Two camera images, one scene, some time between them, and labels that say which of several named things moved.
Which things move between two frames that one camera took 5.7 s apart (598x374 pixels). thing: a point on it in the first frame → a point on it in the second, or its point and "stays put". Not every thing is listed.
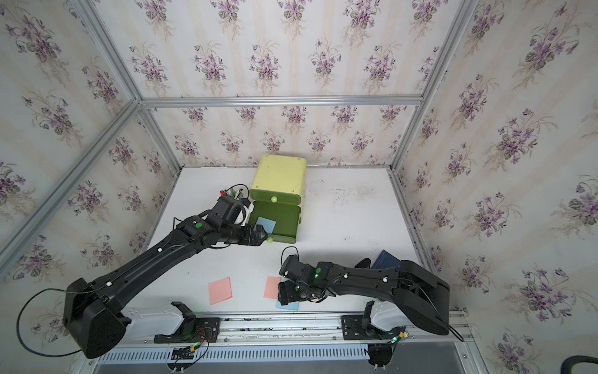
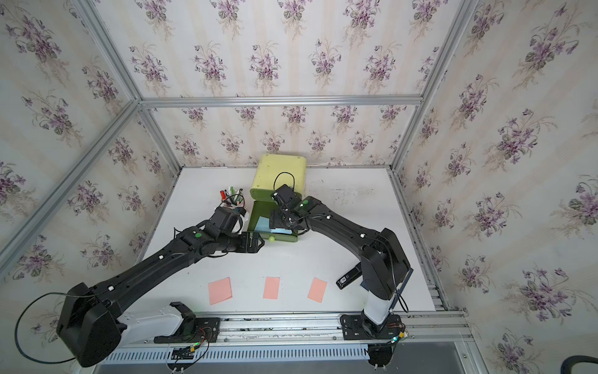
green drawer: (286, 217) stays put
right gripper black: (288, 298) → (274, 221)
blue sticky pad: (292, 305) → (281, 231)
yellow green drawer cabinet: (278, 188) stays put
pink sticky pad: (219, 290) stays put
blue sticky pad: (267, 224) stays put
